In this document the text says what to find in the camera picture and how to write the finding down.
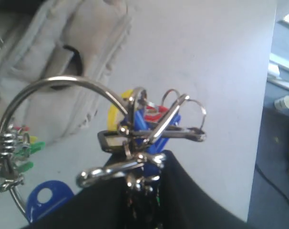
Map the white paper cup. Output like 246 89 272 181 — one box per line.
274 95 289 110

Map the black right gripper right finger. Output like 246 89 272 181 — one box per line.
159 150 253 229

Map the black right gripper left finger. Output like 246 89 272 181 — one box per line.
26 164 135 229

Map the beige fabric duffel bag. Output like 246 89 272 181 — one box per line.
0 0 131 144

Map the bunch of colourful key tags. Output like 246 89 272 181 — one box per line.
0 76 206 221

